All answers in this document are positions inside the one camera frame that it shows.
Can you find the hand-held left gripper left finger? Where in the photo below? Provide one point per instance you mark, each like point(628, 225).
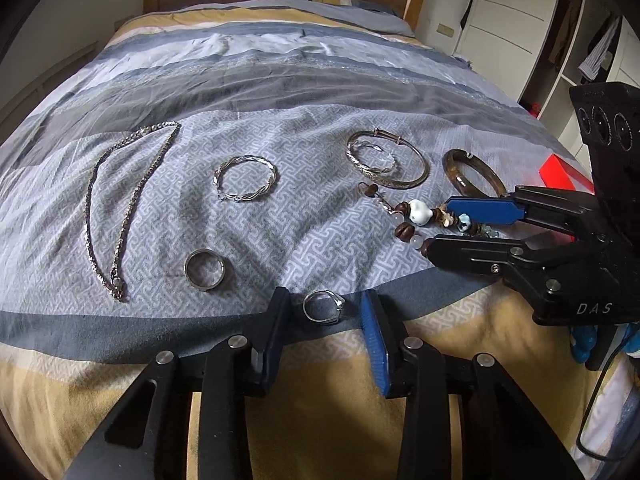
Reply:
point(272, 330)

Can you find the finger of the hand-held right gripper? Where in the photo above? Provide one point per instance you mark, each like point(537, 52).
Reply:
point(465, 252)
point(482, 210)

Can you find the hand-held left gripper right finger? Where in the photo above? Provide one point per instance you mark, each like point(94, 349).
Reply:
point(375, 340)

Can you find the dark brown bangle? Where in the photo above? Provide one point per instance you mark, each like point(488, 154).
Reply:
point(452, 172)

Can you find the red jewelry box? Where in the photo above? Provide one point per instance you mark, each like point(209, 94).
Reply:
point(557, 172)

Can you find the thin silver bangle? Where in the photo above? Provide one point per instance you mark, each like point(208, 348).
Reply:
point(395, 182)

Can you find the person's right hand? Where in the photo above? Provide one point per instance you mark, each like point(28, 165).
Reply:
point(584, 342)

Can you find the red item in wardrobe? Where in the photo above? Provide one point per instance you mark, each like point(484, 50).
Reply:
point(535, 108)

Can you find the striped hanging shirt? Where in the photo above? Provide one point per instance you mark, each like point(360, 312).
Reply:
point(597, 47)

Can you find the brown hanging garment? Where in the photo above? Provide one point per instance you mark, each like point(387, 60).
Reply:
point(565, 25)

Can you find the white wardrobe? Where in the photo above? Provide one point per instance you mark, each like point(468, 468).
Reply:
point(510, 10)

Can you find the grey pillow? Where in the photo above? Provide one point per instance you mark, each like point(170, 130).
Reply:
point(360, 15)

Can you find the striped grey yellow duvet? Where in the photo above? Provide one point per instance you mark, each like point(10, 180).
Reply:
point(280, 85)

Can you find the wall switch plate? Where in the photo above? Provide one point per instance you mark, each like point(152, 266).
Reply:
point(446, 30)

